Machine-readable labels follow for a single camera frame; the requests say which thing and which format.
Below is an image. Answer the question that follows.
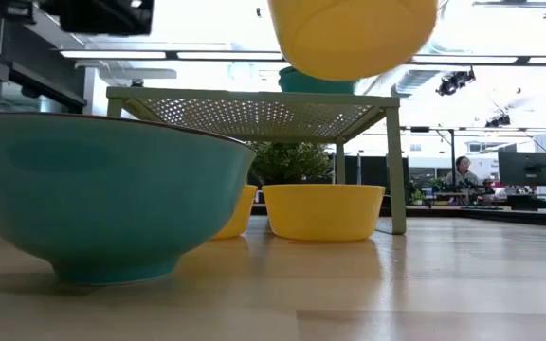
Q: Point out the potted green plant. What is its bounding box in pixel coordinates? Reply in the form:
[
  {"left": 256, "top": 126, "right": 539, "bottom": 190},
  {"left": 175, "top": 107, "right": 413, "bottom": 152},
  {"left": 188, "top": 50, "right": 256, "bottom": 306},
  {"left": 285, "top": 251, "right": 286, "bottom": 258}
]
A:
[{"left": 248, "top": 140, "right": 335, "bottom": 186}]

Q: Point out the green perforated metal shelf rack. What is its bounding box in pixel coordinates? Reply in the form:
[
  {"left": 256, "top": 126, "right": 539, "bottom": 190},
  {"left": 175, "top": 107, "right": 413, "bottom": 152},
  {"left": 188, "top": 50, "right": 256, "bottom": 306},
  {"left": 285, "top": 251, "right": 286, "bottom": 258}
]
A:
[{"left": 105, "top": 85, "right": 408, "bottom": 236}]

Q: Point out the black room partition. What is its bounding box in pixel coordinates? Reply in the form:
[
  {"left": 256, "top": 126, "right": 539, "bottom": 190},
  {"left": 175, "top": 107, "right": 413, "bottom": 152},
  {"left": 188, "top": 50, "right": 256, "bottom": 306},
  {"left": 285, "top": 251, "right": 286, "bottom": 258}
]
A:
[{"left": 346, "top": 155, "right": 388, "bottom": 186}]

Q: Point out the long ceiling light strip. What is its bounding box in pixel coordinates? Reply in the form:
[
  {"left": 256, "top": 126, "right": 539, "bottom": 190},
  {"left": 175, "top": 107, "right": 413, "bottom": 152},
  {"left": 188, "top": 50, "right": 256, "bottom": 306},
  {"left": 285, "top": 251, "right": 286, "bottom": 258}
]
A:
[{"left": 59, "top": 49, "right": 546, "bottom": 66}]

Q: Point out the black computer monitor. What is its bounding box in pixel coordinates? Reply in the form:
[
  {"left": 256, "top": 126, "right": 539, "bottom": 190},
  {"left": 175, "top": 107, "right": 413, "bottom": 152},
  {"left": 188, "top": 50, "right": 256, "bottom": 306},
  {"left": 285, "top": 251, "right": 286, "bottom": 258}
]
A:
[{"left": 498, "top": 151, "right": 546, "bottom": 188}]

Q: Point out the black ceiling-hung camera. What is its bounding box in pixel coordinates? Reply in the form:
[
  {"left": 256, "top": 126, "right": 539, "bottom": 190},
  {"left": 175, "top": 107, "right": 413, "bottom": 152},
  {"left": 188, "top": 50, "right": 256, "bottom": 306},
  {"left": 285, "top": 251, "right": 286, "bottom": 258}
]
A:
[
  {"left": 436, "top": 67, "right": 477, "bottom": 98},
  {"left": 484, "top": 113, "right": 512, "bottom": 129}
]

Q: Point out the black aluminium table frame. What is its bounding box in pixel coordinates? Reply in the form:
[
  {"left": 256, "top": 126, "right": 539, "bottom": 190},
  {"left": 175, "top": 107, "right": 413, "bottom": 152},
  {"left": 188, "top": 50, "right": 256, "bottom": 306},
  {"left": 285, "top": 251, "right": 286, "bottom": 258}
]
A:
[{"left": 251, "top": 203, "right": 546, "bottom": 229}]

